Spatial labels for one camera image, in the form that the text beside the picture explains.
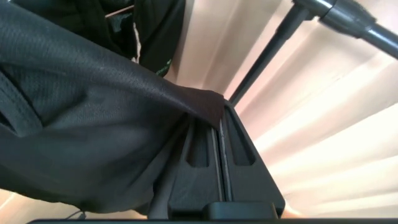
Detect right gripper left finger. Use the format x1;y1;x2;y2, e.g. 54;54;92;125
167;119;224;218

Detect black garment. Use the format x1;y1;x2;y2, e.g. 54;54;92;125
0;0;225;220

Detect black clothes rack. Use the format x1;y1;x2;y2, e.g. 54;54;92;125
228;0;398;107

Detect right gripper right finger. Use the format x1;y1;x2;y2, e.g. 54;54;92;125
217;101;286;218

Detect black shorts with white cord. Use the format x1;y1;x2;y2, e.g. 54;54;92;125
12;0;187;78

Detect beige curtain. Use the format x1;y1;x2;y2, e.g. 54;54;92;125
164;0;398;218

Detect pink clothes hanger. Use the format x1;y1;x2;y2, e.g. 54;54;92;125
104;4;135;19

